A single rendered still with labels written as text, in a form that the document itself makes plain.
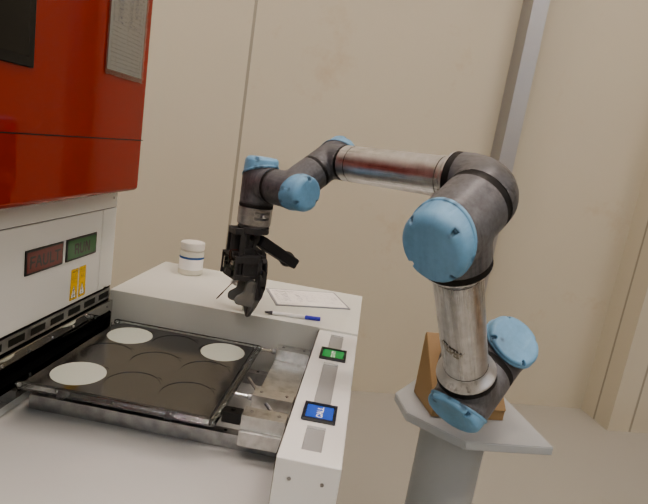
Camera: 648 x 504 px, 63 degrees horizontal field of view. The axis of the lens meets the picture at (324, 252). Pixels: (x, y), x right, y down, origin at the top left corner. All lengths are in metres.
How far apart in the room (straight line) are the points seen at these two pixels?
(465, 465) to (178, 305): 0.79
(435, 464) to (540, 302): 2.22
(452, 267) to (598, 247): 2.81
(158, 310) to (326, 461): 0.72
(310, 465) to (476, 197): 0.45
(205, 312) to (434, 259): 0.70
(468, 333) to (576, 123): 2.55
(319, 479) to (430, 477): 0.63
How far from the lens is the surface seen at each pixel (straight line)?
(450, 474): 1.39
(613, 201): 3.58
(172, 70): 2.89
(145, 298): 1.39
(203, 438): 1.07
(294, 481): 0.81
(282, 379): 1.20
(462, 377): 1.04
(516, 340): 1.17
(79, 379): 1.11
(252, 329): 1.32
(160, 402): 1.03
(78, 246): 1.25
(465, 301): 0.90
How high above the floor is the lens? 1.39
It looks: 11 degrees down
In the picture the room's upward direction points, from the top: 9 degrees clockwise
